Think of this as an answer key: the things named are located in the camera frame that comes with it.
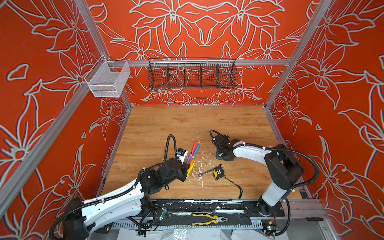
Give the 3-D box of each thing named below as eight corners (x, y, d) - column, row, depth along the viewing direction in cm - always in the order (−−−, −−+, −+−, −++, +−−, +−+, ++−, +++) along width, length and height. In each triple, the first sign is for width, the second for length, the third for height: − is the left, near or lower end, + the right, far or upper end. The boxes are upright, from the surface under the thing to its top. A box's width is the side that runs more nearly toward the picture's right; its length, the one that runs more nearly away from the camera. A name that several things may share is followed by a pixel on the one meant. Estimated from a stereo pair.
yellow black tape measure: (215, 180, 84) (216, 178, 81) (211, 172, 87) (212, 169, 84) (224, 176, 85) (225, 174, 82) (220, 168, 88) (221, 166, 86)
